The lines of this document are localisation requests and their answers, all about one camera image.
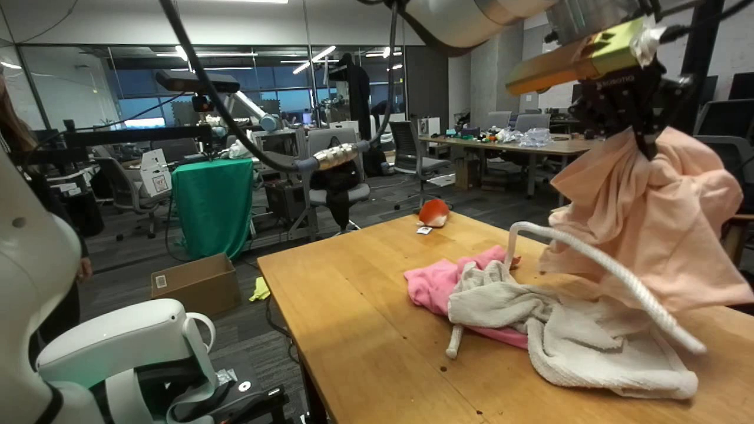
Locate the white rope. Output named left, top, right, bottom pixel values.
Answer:
left=442, top=220, right=709, bottom=363

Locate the black bar camera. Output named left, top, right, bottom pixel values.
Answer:
left=150, top=68, right=243, bottom=96

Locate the green cloth cover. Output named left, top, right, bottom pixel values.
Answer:
left=169, top=156, right=259, bottom=263

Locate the black computer monitor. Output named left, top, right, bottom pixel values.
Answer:
left=725, top=71, right=754, bottom=103

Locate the grey mesh chair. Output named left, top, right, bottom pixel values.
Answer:
left=388, top=120, right=428, bottom=180

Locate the small brown cardboard box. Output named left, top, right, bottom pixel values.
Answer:
left=453, top=150, right=484, bottom=193

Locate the black office chair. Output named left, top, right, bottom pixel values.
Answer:
left=306, top=156, right=375, bottom=235

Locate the black vertical pole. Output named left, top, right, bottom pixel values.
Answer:
left=657, top=0, right=729, bottom=136

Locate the small open cardboard box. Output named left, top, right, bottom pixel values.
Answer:
left=145, top=251, right=244, bottom=320

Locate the magenta pink cloth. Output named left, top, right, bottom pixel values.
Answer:
left=403, top=242, right=529, bottom=353

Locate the long wooden office table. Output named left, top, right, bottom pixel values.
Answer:
left=416, top=130, right=597, bottom=210

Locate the white sign board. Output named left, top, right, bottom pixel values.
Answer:
left=137, top=145, right=173, bottom=201

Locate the red tomato plush toy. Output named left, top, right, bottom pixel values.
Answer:
left=415, top=196, right=453, bottom=239

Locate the peach cloth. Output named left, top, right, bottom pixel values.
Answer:
left=540, top=125, right=754, bottom=314

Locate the yellow green rag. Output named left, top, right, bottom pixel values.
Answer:
left=248, top=273, right=272, bottom=306

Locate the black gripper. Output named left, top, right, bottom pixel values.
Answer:
left=575, top=65, right=682, bottom=162

